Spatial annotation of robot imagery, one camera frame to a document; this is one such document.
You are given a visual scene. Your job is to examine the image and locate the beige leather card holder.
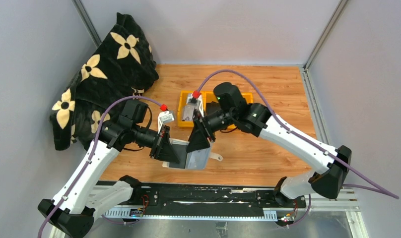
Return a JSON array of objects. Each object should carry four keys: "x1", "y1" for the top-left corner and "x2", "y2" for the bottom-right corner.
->
[{"x1": 162, "y1": 138, "x2": 223, "y2": 170}]

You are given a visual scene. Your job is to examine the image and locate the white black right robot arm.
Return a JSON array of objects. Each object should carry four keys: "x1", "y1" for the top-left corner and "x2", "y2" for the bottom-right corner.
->
[{"x1": 187, "y1": 82, "x2": 352, "y2": 206}]

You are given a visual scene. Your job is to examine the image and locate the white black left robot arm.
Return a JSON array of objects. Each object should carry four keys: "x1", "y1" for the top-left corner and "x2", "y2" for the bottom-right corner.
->
[{"x1": 37, "y1": 96, "x2": 177, "y2": 238}]

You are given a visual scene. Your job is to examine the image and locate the black cards in bin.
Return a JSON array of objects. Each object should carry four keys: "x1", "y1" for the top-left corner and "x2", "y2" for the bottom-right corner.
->
[{"x1": 205, "y1": 102, "x2": 221, "y2": 115}]

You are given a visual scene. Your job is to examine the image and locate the yellow bin middle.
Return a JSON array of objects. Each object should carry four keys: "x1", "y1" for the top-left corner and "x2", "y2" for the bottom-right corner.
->
[{"x1": 203, "y1": 92, "x2": 231, "y2": 132}]

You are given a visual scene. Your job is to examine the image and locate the yellow bin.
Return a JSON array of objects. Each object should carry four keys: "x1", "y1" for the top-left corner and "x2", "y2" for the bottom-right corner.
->
[
  {"x1": 177, "y1": 91, "x2": 206, "y2": 128},
  {"x1": 241, "y1": 93, "x2": 255, "y2": 104},
  {"x1": 203, "y1": 92, "x2": 231, "y2": 132}
]

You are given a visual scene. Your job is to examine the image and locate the yellow bin left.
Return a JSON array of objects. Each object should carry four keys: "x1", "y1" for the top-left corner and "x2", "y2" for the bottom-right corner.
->
[{"x1": 177, "y1": 91, "x2": 206, "y2": 128}]

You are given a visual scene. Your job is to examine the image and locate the yellow bin right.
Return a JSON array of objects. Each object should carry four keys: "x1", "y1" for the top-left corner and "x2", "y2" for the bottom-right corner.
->
[{"x1": 241, "y1": 93, "x2": 255, "y2": 104}]

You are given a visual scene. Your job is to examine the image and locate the black floral plush blanket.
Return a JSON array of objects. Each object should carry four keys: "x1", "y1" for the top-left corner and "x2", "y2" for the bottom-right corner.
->
[{"x1": 49, "y1": 13, "x2": 159, "y2": 151}]

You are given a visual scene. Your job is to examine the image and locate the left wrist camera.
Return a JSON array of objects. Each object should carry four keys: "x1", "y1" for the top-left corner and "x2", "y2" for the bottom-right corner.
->
[{"x1": 157, "y1": 109, "x2": 176, "y2": 133}]

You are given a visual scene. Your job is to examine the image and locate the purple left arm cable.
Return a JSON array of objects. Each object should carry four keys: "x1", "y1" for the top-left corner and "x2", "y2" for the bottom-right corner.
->
[{"x1": 37, "y1": 95, "x2": 162, "y2": 238}]

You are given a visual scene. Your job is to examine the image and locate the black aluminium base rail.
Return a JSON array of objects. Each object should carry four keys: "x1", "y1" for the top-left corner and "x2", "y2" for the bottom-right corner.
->
[{"x1": 98, "y1": 182, "x2": 361, "y2": 227}]

